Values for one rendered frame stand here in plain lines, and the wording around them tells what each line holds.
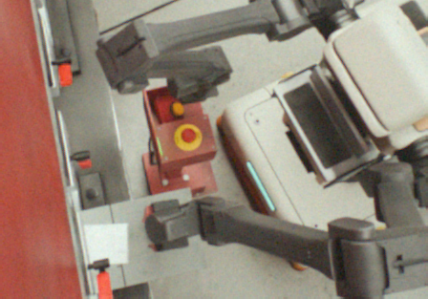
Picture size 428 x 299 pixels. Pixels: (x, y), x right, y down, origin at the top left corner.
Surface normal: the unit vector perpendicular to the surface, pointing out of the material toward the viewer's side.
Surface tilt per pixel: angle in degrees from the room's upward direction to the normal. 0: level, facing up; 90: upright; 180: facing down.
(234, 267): 0
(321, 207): 0
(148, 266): 0
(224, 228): 68
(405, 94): 42
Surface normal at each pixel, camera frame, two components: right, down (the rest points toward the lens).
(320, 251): -0.86, 0.17
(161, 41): 0.44, -0.39
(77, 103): 0.03, -0.29
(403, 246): 0.15, 0.06
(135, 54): -0.58, 0.07
